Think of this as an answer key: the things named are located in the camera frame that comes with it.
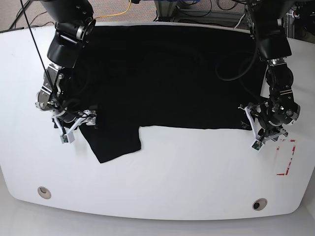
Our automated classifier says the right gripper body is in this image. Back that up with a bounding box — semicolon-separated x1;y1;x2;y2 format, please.
52;110;97;136

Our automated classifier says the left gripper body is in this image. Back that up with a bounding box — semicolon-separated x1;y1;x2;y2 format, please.
238;105;288;145

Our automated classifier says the black t-shirt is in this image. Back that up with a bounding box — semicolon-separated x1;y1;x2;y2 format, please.
70;25;266;163

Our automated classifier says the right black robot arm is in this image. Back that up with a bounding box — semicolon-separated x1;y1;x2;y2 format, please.
35;0;97;143

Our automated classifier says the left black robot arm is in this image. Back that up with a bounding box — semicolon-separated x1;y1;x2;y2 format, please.
218;0;301;150

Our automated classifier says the red tape rectangle marker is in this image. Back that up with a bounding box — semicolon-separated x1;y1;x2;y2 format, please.
274;139;297;176

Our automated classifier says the right table grommet hole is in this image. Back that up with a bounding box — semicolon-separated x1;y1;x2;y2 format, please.
252;198;268;211

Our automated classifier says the table grommet hole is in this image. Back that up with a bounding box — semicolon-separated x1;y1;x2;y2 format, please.
252;198;268;211
37;186;52;200

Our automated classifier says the left table grommet hole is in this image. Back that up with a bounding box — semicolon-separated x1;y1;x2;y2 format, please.
37;186;52;200

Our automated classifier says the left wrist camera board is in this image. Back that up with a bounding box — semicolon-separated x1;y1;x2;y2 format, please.
251;140;264;152

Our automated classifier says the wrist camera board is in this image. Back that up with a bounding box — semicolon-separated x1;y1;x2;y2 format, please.
60;132;75;144
251;140;264;152

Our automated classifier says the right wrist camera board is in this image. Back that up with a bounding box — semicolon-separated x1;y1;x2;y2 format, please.
60;132;75;144

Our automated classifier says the yellow cable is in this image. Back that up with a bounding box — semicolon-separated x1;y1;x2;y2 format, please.
93;0;131;20

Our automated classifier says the black floor cable left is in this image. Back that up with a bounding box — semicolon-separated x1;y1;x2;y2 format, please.
9;0;57;29

